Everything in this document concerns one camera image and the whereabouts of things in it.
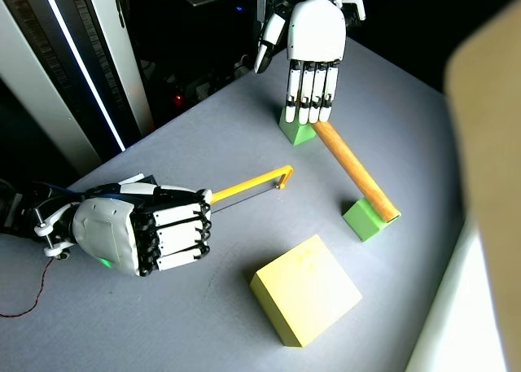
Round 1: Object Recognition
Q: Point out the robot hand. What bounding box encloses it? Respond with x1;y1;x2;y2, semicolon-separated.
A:
72;175;213;278
252;0;348;125

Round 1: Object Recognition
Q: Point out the wooden dowel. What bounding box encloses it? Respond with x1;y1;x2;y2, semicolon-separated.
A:
313;121;402;221

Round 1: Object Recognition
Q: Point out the yellow hacksaw with black handle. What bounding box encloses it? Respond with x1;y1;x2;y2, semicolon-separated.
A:
209;164;294;217

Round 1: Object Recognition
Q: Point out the green wedge block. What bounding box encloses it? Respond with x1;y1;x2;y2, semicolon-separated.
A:
278;106;317;147
341;197;402;242

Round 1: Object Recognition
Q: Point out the grey table cloth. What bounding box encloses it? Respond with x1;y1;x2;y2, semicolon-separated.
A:
0;36;467;372

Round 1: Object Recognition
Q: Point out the plain white column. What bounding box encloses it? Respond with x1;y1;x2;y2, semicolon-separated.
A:
0;0;103;173

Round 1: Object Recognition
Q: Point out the white column with light strip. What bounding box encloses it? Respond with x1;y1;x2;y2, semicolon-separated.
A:
38;0;155;152

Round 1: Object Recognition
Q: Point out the tan blurred board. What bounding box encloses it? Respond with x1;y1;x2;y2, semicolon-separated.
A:
443;0;521;372

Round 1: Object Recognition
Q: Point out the yellow wooden block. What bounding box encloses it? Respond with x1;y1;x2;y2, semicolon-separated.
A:
248;234;363;348

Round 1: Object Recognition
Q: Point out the white backdrop sheet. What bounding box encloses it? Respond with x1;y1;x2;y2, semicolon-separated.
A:
405;221;508;372

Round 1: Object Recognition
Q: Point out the thin red wire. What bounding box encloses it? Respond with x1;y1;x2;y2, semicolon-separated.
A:
0;256;55;318

